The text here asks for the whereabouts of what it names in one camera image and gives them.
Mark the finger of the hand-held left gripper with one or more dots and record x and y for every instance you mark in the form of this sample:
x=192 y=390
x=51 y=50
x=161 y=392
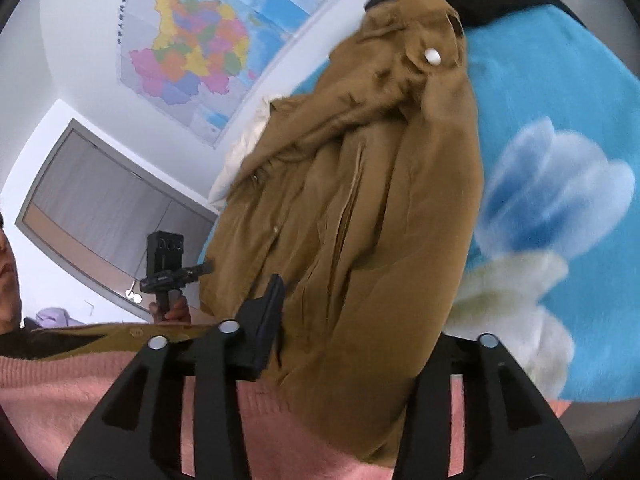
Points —
x=200 y=271

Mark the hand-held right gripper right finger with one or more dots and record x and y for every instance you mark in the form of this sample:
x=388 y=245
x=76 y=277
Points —
x=435 y=385

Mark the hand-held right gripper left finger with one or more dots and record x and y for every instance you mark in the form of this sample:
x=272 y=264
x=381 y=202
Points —
x=267 y=330

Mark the brown jacket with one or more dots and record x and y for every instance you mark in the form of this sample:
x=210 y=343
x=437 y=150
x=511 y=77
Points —
x=360 y=210

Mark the person's left hand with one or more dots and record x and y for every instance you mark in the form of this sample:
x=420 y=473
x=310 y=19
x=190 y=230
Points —
x=179 y=312

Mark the grey wardrobe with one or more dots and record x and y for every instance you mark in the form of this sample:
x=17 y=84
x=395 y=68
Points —
x=100 y=200

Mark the cream cloth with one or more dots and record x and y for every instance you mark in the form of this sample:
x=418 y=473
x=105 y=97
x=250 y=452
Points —
x=240 y=160

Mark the lavender cloth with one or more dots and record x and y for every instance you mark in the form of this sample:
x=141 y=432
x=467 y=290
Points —
x=52 y=317

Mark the person's head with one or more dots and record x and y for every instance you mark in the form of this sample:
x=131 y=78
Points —
x=7 y=285

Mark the person's pink sweater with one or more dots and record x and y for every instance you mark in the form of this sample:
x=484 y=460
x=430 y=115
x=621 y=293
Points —
x=50 y=410

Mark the blue flower-print blanket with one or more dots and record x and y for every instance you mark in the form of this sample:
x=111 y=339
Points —
x=550 y=85

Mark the colourful wall map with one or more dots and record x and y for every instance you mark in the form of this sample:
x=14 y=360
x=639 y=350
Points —
x=200 y=50

